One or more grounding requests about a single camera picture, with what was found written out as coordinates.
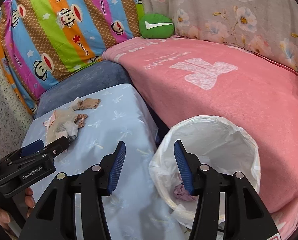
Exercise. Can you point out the grey floral bed cover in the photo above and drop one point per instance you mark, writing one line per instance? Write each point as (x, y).
(265, 27)

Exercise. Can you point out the light blue palm-print cloth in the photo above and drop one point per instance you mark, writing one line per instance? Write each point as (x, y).
(135, 209)

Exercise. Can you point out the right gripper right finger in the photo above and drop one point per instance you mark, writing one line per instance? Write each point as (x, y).
(246, 216)

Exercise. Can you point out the white bag lined trash bin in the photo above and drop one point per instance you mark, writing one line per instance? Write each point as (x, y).
(218, 143)

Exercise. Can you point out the person's left hand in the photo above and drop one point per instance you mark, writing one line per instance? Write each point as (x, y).
(13, 214)

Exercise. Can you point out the beige sheer tulle fabric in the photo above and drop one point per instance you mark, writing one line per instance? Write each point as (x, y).
(56, 130)

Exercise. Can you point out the striped monkey cartoon pillow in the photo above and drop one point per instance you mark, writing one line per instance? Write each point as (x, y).
(43, 42)

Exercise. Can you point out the white cloth piece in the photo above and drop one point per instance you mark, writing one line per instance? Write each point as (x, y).
(71, 130)

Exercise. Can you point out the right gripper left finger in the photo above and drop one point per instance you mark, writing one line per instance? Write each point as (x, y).
(54, 214)

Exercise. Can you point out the blue-grey velvet cushion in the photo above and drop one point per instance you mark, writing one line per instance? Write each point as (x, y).
(92, 79)

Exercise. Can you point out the tan nylon stocking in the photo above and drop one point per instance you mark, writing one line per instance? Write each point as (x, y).
(88, 103)

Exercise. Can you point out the purple drawstring fabric pouch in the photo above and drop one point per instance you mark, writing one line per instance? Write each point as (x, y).
(182, 194)

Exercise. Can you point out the green round plush cushion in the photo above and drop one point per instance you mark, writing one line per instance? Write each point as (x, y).
(156, 26)

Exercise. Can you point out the small white pink sock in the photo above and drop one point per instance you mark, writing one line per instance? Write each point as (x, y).
(49, 122)

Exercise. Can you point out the pink patterned scrunchie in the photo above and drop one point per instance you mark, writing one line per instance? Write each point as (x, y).
(80, 120)

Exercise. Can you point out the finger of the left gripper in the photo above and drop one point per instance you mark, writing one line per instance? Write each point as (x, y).
(32, 148)

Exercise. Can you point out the pink towel blanket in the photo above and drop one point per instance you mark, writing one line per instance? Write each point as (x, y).
(180, 78)

